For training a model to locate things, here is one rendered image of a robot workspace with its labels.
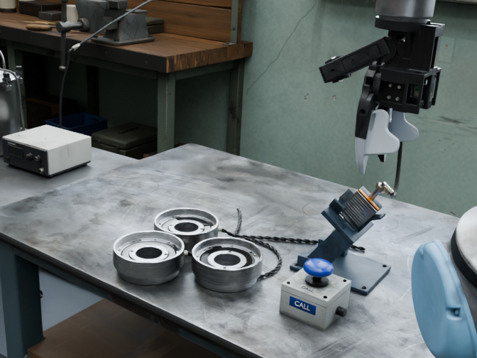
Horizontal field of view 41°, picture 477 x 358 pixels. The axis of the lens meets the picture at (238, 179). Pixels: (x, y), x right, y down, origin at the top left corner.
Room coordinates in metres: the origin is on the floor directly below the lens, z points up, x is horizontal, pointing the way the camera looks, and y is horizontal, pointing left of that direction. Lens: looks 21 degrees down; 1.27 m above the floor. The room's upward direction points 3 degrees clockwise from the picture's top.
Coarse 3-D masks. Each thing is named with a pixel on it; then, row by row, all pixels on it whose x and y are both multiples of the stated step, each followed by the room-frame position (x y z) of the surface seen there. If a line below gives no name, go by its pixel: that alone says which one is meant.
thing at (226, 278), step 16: (208, 240) 0.88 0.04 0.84; (224, 240) 0.89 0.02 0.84; (240, 240) 0.88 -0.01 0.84; (192, 256) 0.82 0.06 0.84; (224, 256) 0.86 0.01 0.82; (240, 256) 0.85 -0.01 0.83; (256, 256) 0.85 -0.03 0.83; (208, 272) 0.79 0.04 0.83; (224, 272) 0.79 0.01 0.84; (240, 272) 0.79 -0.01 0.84; (256, 272) 0.81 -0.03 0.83; (208, 288) 0.80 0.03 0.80; (224, 288) 0.79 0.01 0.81; (240, 288) 0.80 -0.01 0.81
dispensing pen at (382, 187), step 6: (378, 186) 0.85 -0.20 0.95; (384, 186) 0.85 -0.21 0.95; (360, 192) 0.87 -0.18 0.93; (366, 192) 0.87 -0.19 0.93; (372, 192) 0.86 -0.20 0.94; (378, 192) 0.86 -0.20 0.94; (384, 192) 0.85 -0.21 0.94; (390, 192) 0.85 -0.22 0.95; (372, 198) 0.86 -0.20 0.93; (378, 204) 0.87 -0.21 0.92; (378, 210) 0.86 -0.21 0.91; (372, 216) 0.86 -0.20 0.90
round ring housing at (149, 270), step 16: (128, 240) 0.88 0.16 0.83; (144, 240) 0.88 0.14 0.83; (160, 240) 0.89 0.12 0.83; (176, 240) 0.88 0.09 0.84; (144, 256) 0.86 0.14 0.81; (160, 256) 0.83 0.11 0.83; (176, 256) 0.82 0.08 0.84; (128, 272) 0.80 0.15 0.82; (144, 272) 0.79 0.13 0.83; (160, 272) 0.80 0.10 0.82; (176, 272) 0.83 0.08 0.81
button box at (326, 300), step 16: (304, 272) 0.78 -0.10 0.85; (288, 288) 0.74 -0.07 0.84; (304, 288) 0.74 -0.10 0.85; (320, 288) 0.74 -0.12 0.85; (336, 288) 0.74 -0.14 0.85; (288, 304) 0.74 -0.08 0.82; (304, 304) 0.73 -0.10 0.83; (320, 304) 0.71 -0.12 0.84; (336, 304) 0.73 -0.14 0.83; (304, 320) 0.73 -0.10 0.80; (320, 320) 0.71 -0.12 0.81
